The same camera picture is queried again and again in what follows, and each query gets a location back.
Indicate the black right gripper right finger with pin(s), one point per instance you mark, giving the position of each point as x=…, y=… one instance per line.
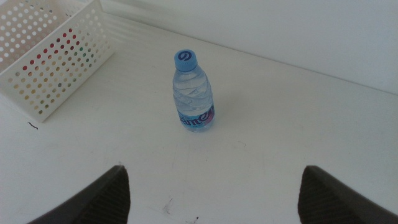
x=326, y=202

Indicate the white perforated plastic basket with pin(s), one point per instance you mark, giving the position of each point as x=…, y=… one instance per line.
x=62, y=27

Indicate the clear water bottle blue cap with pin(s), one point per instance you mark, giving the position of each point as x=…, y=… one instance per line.
x=192, y=93

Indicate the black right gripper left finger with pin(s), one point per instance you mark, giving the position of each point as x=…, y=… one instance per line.
x=105, y=199

